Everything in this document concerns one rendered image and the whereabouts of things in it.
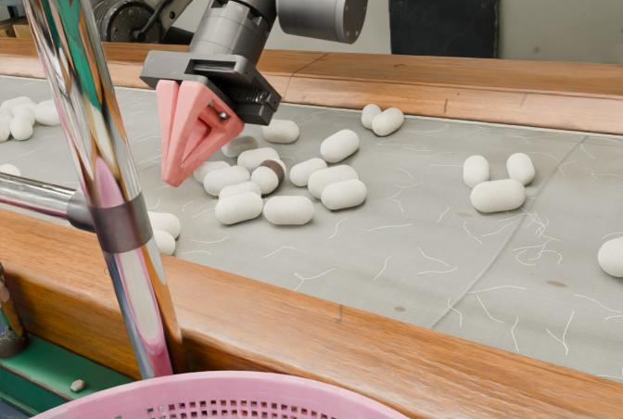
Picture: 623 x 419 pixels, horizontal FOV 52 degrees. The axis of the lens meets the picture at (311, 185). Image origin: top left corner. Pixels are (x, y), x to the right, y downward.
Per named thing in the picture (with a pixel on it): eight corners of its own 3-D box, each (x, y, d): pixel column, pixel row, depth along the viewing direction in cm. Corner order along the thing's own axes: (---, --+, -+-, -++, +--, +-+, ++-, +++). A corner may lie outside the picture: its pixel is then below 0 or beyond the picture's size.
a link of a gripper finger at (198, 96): (164, 170, 46) (211, 58, 48) (97, 158, 49) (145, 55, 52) (216, 205, 51) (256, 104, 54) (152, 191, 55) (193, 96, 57)
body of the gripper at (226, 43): (235, 76, 47) (270, -7, 49) (137, 69, 52) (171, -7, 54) (276, 119, 52) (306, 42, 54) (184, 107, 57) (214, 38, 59)
